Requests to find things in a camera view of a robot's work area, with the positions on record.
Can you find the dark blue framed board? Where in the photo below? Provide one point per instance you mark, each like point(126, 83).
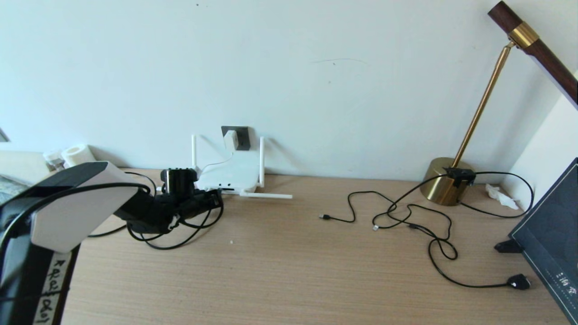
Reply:
point(551, 230)

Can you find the white square power adapter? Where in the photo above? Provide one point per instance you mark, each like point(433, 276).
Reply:
point(230, 139)

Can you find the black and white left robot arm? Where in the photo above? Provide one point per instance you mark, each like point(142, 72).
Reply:
point(76, 212)

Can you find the crumpled white tissue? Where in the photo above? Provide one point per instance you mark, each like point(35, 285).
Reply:
point(499, 194)

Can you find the black junction box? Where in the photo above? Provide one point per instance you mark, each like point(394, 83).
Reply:
point(459, 175)

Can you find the small clear jar white lid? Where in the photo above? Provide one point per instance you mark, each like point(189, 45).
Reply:
point(53, 159)

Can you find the grey patterned cloth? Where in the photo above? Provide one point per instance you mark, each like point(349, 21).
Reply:
point(6, 187)

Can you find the white toilet paper roll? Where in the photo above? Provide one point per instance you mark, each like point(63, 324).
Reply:
point(77, 154)

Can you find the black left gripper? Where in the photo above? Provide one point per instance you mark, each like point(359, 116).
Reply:
point(198, 205)

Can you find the white router with four antennas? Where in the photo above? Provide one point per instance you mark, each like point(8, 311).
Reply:
point(230, 174)

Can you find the grey wall socket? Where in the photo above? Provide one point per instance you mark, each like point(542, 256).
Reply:
point(244, 136)

